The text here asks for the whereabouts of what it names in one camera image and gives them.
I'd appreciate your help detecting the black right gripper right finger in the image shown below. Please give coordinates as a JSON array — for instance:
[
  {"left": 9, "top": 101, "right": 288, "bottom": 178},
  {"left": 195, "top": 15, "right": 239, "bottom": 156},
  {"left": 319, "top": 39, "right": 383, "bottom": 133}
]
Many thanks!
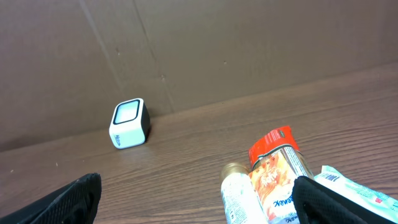
[{"left": 293, "top": 176, "right": 394, "bottom": 224}]

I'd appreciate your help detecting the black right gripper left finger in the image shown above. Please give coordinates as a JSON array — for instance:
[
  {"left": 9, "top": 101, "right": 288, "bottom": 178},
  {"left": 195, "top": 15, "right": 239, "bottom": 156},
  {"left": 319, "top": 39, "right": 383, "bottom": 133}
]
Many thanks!
[{"left": 1, "top": 173, "right": 102, "bottom": 224}]

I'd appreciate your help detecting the small orange packet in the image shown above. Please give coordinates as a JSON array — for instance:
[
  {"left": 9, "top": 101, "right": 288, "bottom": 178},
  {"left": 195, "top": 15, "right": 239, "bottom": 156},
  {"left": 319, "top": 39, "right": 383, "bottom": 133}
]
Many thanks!
[{"left": 249, "top": 152, "right": 299, "bottom": 224}]

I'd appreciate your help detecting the teal snack packet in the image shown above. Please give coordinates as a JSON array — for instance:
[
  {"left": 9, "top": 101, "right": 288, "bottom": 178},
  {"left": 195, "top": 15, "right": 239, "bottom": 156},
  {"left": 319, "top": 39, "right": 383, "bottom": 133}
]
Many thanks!
[{"left": 314, "top": 166, "right": 397, "bottom": 223}]

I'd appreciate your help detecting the white tube with gold cap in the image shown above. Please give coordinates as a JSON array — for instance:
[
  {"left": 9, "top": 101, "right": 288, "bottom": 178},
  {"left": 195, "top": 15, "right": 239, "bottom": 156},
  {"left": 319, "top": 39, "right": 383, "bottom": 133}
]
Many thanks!
[{"left": 220, "top": 162, "right": 268, "bottom": 224}]

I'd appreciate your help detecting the long orange snack package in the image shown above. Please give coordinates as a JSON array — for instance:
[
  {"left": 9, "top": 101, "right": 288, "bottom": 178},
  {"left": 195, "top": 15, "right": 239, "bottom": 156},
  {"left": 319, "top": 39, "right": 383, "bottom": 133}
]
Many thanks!
[{"left": 248, "top": 126, "right": 313, "bottom": 179}]

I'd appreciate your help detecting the white barcode scanner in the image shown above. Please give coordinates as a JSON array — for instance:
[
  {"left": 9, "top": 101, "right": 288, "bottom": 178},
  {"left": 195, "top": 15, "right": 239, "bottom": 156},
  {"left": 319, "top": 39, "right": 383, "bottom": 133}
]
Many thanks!
[{"left": 109, "top": 98, "right": 150, "bottom": 149}]

